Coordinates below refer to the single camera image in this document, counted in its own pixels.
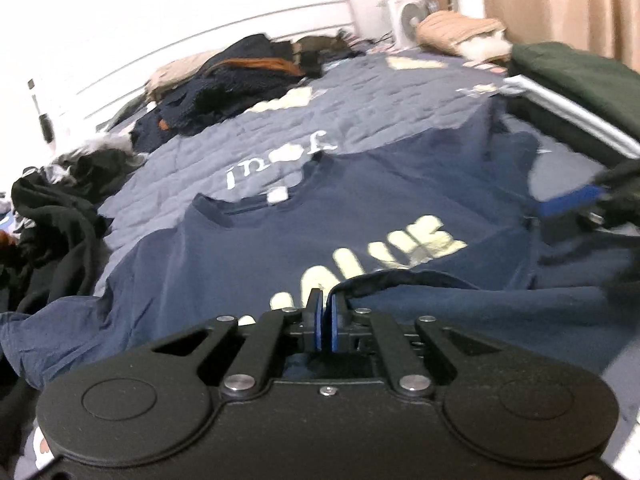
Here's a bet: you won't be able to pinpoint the navy t-shirt with yellow print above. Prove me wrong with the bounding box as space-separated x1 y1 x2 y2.
0 95 640 393

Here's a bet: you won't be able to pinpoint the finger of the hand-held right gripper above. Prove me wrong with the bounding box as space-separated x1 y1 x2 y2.
537 185 608 221

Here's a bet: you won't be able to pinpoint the dark green folded garment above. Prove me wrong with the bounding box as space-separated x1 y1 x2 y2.
510 41 640 143

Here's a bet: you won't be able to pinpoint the beige pants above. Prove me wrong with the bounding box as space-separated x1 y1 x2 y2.
144 50 228 103

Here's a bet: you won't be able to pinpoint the white fan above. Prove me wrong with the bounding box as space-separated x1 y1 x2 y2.
387 0 442 52

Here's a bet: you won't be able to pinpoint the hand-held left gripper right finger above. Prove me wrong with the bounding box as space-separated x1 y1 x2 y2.
326 293 507 397

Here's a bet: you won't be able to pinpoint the grey quilted fish-print blanket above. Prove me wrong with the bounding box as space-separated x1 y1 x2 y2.
95 42 640 311

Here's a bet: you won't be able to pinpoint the white-grey garment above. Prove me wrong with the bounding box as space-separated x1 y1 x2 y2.
52 132 136 171

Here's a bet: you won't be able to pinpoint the olive garment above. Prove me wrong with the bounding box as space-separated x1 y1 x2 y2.
292 29 373 78

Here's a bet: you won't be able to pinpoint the beige pillow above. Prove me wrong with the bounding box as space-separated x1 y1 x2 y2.
415 10 515 60

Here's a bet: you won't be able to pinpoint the white printed bed sheet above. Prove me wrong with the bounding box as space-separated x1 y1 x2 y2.
597 330 640 480

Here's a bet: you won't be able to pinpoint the black garment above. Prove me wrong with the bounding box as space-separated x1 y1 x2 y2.
0 175 113 313
70 149 148 188

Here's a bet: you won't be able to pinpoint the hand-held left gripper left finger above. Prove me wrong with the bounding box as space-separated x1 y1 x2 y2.
147 288 323 395

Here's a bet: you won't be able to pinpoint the navy dotted garment brown trim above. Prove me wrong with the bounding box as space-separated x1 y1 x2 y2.
129 34 321 155

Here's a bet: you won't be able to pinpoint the beige curtain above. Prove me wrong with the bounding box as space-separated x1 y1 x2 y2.
480 0 640 73

